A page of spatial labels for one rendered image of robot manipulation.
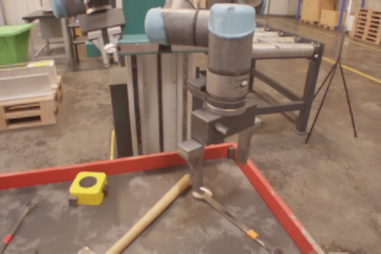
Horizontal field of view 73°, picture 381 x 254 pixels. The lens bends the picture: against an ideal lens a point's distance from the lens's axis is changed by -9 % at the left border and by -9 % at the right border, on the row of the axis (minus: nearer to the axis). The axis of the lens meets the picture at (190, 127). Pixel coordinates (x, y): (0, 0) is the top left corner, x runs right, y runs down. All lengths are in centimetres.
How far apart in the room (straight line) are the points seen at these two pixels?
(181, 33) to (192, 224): 40
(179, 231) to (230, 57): 37
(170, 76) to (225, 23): 108
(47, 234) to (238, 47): 53
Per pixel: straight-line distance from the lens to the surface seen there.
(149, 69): 148
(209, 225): 63
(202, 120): 48
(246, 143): 61
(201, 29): 56
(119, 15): 86
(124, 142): 179
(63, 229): 66
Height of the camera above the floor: 137
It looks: 28 degrees down
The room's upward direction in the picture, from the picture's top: 1 degrees clockwise
